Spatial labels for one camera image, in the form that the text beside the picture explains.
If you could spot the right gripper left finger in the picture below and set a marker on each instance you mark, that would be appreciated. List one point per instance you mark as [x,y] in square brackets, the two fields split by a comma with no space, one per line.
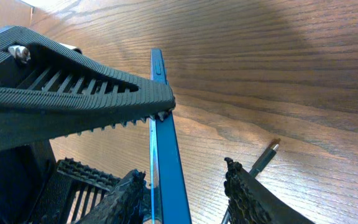
[122,205]

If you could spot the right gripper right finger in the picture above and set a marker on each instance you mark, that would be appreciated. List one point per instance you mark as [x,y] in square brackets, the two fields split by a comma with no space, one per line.
[251,202]

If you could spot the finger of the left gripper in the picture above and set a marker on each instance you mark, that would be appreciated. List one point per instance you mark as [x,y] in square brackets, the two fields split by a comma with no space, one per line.
[71,192]
[48,90]

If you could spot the blue Galaxy S25 smartphone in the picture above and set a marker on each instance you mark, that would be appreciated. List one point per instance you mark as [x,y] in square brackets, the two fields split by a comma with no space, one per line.
[168,198]

